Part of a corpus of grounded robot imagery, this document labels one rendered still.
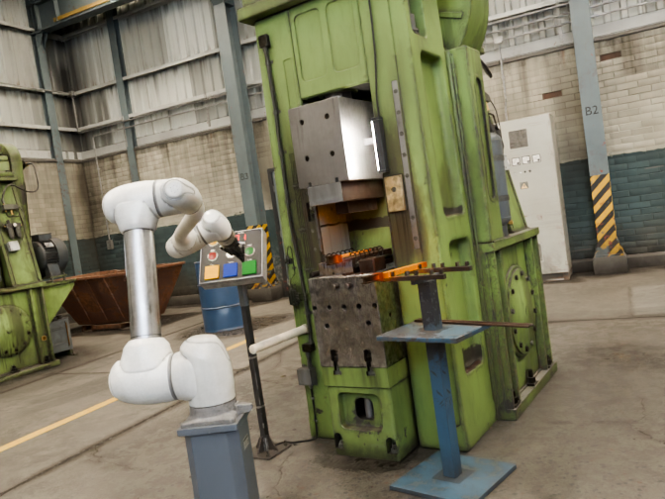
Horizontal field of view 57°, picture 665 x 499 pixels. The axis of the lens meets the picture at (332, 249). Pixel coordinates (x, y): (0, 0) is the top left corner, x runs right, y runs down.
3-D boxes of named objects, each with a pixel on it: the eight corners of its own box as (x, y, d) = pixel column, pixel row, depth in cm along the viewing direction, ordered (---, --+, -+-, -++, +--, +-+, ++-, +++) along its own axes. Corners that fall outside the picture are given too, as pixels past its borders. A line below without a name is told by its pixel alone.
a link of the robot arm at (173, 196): (201, 181, 223) (164, 186, 224) (187, 167, 206) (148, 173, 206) (205, 216, 221) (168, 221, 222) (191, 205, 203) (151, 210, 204)
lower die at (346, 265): (353, 273, 294) (350, 256, 294) (320, 276, 305) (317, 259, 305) (393, 261, 329) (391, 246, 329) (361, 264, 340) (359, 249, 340)
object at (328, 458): (390, 483, 269) (390, 480, 268) (287, 469, 300) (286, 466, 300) (427, 448, 301) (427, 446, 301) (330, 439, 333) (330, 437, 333)
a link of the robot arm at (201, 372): (232, 404, 194) (222, 337, 193) (175, 412, 194) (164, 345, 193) (239, 389, 210) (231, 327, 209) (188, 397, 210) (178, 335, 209)
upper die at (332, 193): (342, 201, 293) (340, 181, 292) (309, 206, 304) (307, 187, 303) (384, 196, 328) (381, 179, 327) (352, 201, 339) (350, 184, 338)
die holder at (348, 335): (386, 367, 284) (373, 273, 281) (320, 366, 305) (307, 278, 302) (434, 339, 330) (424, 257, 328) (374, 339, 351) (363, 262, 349)
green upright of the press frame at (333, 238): (349, 442, 325) (287, 8, 313) (310, 438, 340) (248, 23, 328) (387, 413, 362) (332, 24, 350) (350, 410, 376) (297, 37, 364)
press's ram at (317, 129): (364, 176, 285) (352, 91, 283) (299, 188, 306) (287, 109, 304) (404, 175, 320) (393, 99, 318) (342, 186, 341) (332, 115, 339)
